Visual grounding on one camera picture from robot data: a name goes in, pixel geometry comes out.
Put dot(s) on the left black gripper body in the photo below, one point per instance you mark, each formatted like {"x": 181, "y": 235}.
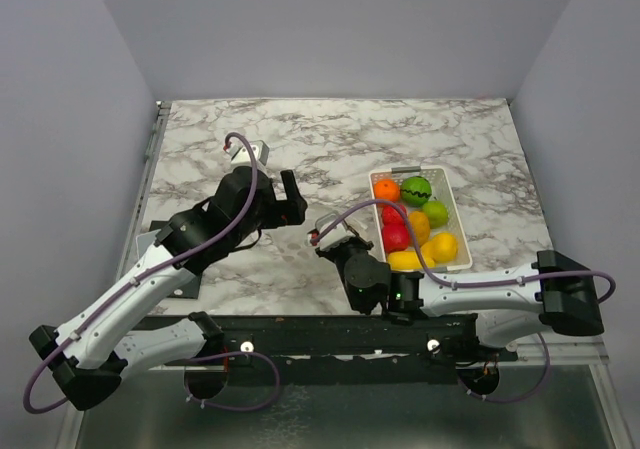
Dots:
{"x": 274, "y": 213}

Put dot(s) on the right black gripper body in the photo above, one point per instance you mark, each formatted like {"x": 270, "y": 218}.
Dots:
{"x": 342, "y": 256}

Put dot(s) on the red toy apple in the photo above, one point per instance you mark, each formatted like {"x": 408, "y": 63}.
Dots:
{"x": 395, "y": 238}

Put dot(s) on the red toy strawberry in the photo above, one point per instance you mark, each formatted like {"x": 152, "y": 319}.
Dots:
{"x": 392, "y": 216}

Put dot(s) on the orange-yellow toy fruit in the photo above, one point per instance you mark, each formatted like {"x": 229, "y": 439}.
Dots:
{"x": 420, "y": 224}

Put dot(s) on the white perforated basket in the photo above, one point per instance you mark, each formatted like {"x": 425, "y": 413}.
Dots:
{"x": 441, "y": 191}

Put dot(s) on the clear dotted zip bag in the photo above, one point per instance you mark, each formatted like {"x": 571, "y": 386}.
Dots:
{"x": 294, "y": 243}

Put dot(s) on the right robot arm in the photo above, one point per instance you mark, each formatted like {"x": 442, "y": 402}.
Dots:
{"x": 553, "y": 293}

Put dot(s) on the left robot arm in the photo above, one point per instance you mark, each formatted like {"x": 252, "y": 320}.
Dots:
{"x": 90, "y": 355}

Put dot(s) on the yellow toy banana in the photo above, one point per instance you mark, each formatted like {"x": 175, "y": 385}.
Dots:
{"x": 409, "y": 261}

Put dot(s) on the yellow toy lemon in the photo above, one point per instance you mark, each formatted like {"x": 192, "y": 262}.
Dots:
{"x": 442, "y": 248}

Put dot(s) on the orange toy fruit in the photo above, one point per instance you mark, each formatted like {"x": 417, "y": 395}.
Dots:
{"x": 387, "y": 189}

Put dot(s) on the green toy lime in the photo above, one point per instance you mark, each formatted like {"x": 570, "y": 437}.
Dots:
{"x": 436, "y": 213}

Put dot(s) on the green striped toy watermelon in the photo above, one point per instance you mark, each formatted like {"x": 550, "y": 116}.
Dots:
{"x": 415, "y": 191}

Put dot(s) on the grey rectangular box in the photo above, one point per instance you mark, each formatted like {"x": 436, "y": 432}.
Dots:
{"x": 144, "y": 241}

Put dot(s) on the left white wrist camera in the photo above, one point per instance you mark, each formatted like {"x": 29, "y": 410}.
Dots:
{"x": 241, "y": 154}

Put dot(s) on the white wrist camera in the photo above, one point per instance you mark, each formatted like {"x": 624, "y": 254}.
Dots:
{"x": 241, "y": 154}
{"x": 330, "y": 229}

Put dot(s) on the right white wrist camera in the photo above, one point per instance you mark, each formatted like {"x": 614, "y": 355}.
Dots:
{"x": 330, "y": 229}

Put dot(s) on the black metal base rail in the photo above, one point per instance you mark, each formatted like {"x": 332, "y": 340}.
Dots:
{"x": 350, "y": 350}

